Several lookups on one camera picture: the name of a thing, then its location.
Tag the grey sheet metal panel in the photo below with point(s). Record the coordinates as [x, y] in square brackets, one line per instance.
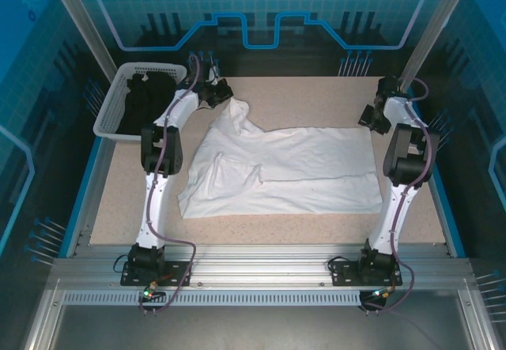
[257, 328]

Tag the aluminium frame rail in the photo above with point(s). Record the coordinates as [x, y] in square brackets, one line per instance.
[480, 318]
[41, 318]

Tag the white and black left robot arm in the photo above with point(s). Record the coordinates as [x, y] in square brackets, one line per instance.
[156, 208]

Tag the white left camera bracket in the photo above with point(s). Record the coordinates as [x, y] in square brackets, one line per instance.
[214, 74]

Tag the aluminium frame post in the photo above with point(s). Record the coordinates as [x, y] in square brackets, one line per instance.
[435, 30]
[81, 22]

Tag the black folded clothes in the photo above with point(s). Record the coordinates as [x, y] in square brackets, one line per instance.
[138, 105]

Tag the small lit connector board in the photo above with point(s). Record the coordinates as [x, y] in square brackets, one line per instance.
[152, 292]
[381, 293]

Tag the white perforated plastic basket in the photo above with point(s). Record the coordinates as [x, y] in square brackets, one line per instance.
[106, 117]

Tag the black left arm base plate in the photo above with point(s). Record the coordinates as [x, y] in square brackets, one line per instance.
[178, 277]

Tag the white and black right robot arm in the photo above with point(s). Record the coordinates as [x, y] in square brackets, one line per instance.
[389, 215]

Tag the blue table edge strip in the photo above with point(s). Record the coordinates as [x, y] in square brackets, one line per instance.
[444, 208]
[91, 172]

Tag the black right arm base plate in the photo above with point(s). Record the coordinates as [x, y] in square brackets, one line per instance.
[344, 277]

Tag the white t-shirt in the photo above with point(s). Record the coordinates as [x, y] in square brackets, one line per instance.
[296, 168]

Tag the wide aluminium mounting rail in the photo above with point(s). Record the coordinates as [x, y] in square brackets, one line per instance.
[257, 267]

